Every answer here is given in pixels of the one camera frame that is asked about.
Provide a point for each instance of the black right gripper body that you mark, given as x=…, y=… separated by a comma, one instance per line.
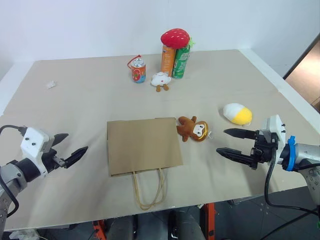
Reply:
x=263, y=150

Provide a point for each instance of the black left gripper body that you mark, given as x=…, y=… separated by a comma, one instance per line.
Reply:
x=53, y=161

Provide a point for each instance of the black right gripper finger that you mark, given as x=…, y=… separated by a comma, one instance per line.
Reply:
x=233, y=155
x=241, y=133

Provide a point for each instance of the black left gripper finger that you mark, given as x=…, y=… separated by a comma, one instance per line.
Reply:
x=76, y=156
x=60, y=139

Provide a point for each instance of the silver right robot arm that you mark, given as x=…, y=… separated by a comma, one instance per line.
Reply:
x=306, y=155

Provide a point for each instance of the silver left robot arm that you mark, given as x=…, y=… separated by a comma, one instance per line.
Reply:
x=12, y=180

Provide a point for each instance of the white and yellow egg plush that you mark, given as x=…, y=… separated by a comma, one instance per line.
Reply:
x=237, y=113

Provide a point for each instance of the beige table cover sheet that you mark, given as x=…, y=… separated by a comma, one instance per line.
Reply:
x=75, y=112

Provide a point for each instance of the brown monkey plush toy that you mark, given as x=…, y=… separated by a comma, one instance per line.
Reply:
x=193, y=130

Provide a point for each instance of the white crumpled scrap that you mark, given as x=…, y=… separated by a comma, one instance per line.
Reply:
x=51, y=84

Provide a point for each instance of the orange table leg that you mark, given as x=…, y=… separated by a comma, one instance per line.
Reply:
x=210, y=220
x=99, y=230

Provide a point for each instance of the dark rounded shape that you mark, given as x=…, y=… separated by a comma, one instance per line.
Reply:
x=187, y=225

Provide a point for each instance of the brown wooden panel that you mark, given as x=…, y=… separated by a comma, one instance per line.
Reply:
x=306, y=75

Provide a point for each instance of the tall green drink can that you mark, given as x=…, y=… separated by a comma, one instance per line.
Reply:
x=181, y=63

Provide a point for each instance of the white sheep plush toy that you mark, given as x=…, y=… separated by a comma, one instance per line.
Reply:
x=161, y=79

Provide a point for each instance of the tall orange drink can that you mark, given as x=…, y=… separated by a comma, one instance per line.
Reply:
x=168, y=60

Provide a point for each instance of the red strawberry plush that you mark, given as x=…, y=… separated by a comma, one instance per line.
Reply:
x=175, y=38

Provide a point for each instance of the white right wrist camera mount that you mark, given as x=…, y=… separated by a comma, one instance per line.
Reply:
x=275, y=128

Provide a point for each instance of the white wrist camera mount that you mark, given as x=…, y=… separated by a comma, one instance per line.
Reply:
x=275, y=128
x=33, y=143

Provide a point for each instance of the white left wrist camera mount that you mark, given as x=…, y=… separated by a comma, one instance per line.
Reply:
x=33, y=143

